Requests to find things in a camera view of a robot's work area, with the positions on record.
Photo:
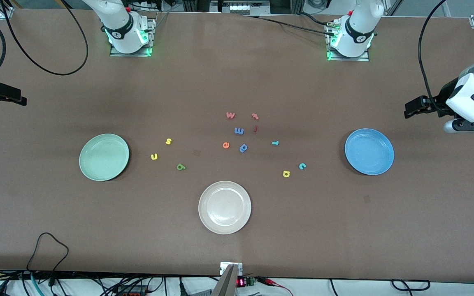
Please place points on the green letter g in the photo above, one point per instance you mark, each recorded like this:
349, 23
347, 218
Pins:
180, 166

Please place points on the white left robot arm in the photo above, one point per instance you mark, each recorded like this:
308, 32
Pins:
360, 24

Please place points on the blue plate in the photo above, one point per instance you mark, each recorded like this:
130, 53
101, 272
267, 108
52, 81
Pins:
369, 151

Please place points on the green plate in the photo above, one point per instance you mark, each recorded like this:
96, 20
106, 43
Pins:
104, 157

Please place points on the blue letter p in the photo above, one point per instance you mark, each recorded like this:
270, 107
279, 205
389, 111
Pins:
243, 148

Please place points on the blue letter m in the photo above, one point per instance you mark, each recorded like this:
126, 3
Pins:
239, 131

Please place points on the pink letter w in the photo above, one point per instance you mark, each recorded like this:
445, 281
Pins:
230, 115

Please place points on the beige plate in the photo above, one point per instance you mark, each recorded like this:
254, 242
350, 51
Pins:
224, 207

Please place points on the orange power strip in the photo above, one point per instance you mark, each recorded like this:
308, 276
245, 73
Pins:
132, 293

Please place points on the green terminal block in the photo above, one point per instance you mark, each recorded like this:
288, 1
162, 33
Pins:
251, 281

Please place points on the red digit display module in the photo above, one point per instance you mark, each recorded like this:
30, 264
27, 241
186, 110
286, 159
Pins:
241, 282

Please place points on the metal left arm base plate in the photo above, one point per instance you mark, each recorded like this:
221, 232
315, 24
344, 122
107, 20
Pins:
356, 59

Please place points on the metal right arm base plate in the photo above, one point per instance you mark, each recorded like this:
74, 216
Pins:
132, 54

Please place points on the aluminium frame with power strip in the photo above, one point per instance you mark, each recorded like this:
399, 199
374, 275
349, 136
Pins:
241, 7

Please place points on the silver camera mount bracket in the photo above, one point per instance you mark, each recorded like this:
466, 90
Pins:
224, 266

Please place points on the grey camera pole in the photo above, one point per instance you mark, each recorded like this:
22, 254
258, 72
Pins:
226, 283

